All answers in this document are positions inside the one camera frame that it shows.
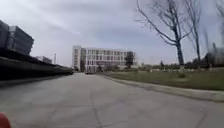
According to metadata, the grass bed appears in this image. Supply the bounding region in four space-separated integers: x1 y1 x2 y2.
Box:
99 68 224 92

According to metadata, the dark block building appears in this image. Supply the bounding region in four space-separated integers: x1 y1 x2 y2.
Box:
0 19 35 56

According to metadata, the grey concrete pavement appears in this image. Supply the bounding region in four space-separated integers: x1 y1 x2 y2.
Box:
0 72 224 128

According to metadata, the dark evergreen tree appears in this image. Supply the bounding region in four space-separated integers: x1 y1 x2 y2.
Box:
124 50 135 70

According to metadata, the row of bare trees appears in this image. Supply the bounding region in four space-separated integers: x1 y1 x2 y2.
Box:
134 0 224 73

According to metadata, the grey stone kerb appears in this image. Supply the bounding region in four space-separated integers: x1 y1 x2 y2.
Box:
98 73 224 103

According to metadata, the dark fence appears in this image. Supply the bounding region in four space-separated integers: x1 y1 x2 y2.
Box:
0 47 74 82

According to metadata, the white many-windowed building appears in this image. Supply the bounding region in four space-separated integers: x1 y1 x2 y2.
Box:
71 45 139 73

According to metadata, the robot's own part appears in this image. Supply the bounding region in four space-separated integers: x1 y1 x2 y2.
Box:
0 112 12 128

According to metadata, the vehicle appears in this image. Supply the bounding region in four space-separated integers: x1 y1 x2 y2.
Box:
84 68 95 75

